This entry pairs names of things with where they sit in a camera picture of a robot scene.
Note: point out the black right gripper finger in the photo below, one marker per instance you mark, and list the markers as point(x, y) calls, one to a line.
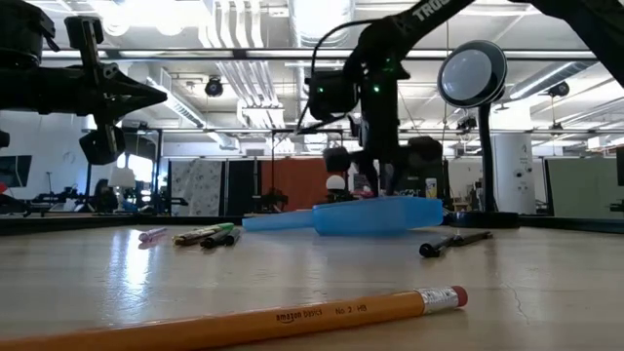
point(392, 175)
point(369, 175)

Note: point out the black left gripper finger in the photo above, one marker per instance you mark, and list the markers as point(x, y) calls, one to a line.
point(127, 83)
point(124, 105)

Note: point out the blue plastic supply box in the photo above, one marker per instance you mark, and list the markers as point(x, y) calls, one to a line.
point(375, 217)

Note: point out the black pen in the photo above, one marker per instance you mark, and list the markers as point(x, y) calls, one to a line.
point(473, 237)
point(434, 248)

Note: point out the purple pen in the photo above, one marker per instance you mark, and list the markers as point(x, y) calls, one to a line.
point(152, 234)

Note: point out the black marker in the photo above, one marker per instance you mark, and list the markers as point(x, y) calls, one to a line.
point(213, 241)
point(232, 237)

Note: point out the green marker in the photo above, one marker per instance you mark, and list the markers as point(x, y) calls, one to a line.
point(214, 228)

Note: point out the yellow pencil with eraser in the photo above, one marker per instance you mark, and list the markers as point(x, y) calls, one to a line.
point(244, 324)

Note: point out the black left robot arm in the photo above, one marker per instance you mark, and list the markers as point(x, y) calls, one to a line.
point(29, 90)

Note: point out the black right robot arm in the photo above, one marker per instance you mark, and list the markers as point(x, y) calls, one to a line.
point(390, 34)

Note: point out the black computer monitor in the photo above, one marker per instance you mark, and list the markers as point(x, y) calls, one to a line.
point(414, 185)

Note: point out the white globe lamp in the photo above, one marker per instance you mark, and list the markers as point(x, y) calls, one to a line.
point(335, 183)

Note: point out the yellow and white can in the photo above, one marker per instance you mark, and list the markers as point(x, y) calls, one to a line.
point(431, 187)

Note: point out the white lampshade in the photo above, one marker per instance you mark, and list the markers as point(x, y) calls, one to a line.
point(122, 178)

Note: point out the orange partition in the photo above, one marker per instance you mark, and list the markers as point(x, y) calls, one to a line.
point(292, 180)

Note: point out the black ceiling spotlight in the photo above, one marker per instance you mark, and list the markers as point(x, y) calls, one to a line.
point(213, 87)
point(559, 89)

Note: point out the person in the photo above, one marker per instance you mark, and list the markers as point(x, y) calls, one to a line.
point(105, 195)

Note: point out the black desk lamp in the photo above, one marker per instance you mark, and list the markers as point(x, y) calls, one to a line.
point(485, 161)

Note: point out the grey patterned partition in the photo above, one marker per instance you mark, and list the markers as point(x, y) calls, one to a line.
point(195, 187)

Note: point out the white round pillar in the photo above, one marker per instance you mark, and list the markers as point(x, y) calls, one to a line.
point(514, 175)

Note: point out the black partition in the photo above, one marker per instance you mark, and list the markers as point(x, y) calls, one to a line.
point(241, 187)

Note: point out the grey-green partition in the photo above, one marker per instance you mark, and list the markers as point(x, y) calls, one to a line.
point(580, 187)

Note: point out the dark screen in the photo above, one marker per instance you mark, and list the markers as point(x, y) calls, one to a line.
point(620, 166)

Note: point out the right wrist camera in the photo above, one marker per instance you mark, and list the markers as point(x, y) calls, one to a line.
point(331, 95)

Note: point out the black rack frame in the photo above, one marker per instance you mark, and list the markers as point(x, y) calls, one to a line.
point(158, 170)

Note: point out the black wall monitor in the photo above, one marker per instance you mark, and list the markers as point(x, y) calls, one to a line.
point(14, 170)

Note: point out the silver ventilation duct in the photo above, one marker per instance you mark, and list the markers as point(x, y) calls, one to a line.
point(326, 14)

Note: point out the black metal table frame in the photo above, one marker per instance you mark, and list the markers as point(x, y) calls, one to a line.
point(73, 222)

